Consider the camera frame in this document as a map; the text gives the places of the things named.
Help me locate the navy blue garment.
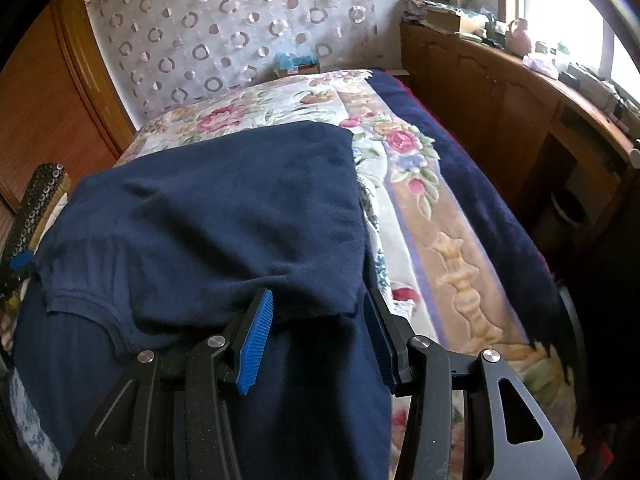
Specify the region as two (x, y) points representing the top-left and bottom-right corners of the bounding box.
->
(14, 122), (392, 479)

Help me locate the cardboard box on cabinet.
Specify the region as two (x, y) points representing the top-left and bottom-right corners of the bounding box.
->
(425, 6), (488, 34)

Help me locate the window with wooden frame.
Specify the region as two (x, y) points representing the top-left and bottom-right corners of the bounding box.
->
(499, 0), (639, 100)

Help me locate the sheer circle-patterned curtain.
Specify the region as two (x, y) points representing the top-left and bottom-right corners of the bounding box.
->
(88, 0), (382, 127)

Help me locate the blue tissue box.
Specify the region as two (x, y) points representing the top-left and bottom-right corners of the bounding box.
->
(273, 53), (320, 78)

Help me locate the wooden wardrobe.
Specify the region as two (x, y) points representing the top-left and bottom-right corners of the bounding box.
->
(1, 0), (134, 234)

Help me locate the blue floral white sheet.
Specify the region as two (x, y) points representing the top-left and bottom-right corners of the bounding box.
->
(9, 370), (63, 480)

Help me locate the pink ceramic jug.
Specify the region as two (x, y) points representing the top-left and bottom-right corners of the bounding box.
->
(506, 18), (533, 58)

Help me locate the long wooden cabinet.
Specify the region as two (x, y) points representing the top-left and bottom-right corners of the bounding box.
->
(400, 23), (639, 233)

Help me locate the floral pastel bed blanket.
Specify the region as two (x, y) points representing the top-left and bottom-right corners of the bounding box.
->
(8, 68), (584, 480)

